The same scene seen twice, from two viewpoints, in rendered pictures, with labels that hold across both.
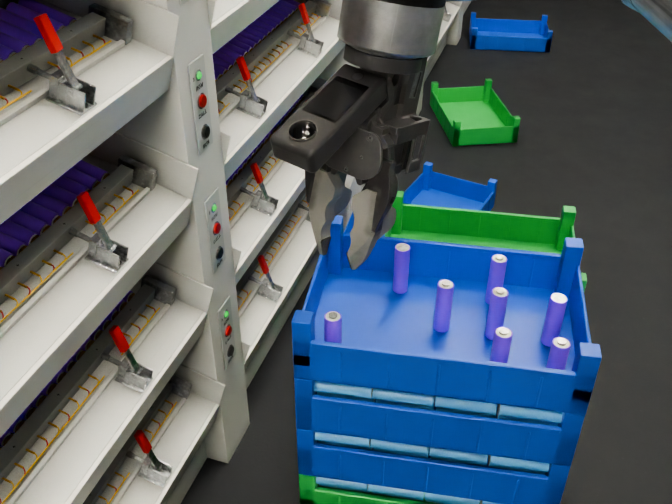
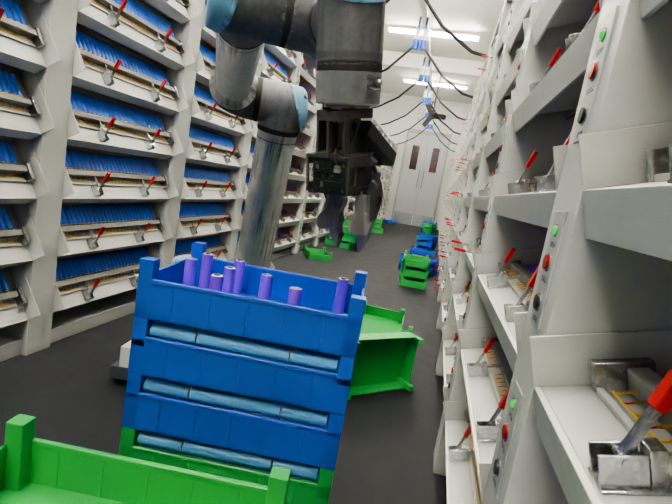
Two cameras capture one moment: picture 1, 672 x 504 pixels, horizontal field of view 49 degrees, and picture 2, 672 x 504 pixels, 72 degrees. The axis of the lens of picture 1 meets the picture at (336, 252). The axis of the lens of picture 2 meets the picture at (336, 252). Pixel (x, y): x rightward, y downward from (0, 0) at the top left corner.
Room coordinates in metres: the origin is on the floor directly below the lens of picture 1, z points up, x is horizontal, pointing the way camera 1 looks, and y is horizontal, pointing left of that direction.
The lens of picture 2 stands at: (1.32, -0.11, 0.70)
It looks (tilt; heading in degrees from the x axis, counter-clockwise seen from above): 9 degrees down; 173
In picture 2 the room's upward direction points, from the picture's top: 10 degrees clockwise
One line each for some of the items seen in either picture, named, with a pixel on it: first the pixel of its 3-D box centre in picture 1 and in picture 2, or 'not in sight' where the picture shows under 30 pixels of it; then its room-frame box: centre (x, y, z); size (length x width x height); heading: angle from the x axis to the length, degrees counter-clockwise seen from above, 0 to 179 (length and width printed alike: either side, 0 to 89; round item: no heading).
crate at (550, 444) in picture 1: (438, 357); (257, 341); (0.63, -0.12, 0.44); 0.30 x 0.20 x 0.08; 80
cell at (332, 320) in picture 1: (333, 337); (340, 296); (0.58, 0.00, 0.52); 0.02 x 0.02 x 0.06
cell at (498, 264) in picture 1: (496, 279); (214, 296); (0.68, -0.19, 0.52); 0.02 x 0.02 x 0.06
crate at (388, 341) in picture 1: (444, 305); (264, 291); (0.63, -0.12, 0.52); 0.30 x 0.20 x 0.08; 80
